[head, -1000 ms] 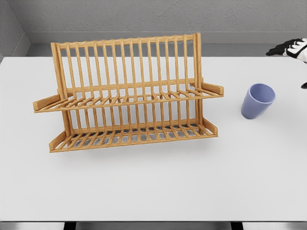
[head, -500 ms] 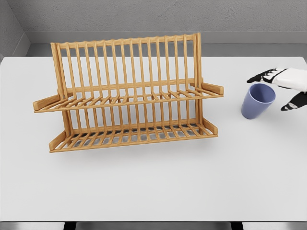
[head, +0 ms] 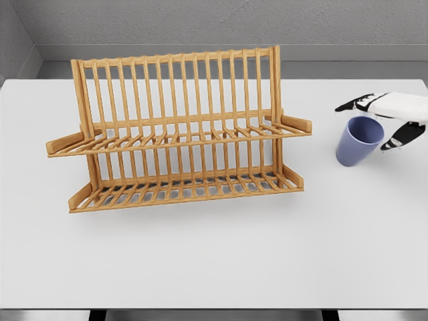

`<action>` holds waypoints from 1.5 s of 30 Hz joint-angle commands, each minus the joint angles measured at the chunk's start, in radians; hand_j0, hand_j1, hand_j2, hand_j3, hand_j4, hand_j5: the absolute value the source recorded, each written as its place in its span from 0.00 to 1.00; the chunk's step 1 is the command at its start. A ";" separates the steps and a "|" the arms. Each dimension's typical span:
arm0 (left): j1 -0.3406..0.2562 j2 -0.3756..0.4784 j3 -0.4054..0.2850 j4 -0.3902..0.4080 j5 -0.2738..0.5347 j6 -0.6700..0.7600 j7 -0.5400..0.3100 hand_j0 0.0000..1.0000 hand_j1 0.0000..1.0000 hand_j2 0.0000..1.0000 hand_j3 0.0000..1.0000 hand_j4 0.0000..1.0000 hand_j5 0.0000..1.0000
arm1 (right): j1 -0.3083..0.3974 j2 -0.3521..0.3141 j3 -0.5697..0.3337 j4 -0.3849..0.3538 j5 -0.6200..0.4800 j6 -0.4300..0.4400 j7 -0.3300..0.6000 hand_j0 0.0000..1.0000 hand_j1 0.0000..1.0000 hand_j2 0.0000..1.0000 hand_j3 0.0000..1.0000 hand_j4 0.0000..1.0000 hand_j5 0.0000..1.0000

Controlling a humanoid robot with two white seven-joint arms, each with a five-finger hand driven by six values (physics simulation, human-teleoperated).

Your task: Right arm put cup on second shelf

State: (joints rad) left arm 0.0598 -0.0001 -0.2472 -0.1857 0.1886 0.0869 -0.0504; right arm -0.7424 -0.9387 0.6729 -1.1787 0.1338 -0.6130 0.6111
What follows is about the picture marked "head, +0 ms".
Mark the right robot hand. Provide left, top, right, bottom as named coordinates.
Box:
left=334, top=92, right=428, bottom=152

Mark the blue cup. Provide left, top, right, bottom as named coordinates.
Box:
left=335, top=116, right=385, bottom=167

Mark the wooden two-tier dish rack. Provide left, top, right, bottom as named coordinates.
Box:
left=45, top=45, right=313, bottom=214

